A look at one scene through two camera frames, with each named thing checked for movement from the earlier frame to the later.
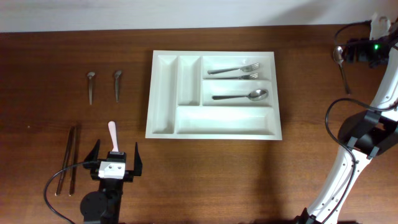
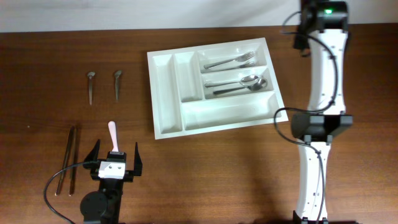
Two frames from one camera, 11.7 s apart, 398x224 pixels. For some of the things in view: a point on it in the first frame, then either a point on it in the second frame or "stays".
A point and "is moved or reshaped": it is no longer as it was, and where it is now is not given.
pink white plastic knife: x=112 y=128 stays
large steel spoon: x=255 y=95 → x=261 y=84
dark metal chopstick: x=61 y=178 stays
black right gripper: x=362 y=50 → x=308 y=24
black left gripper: x=137 y=165 stays
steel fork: x=244 y=69 → x=241 y=58
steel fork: x=254 y=76 → x=246 y=65
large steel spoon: x=338 y=55 is moved or reshaped
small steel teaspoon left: x=91 y=75 stays
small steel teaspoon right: x=117 y=74 stays
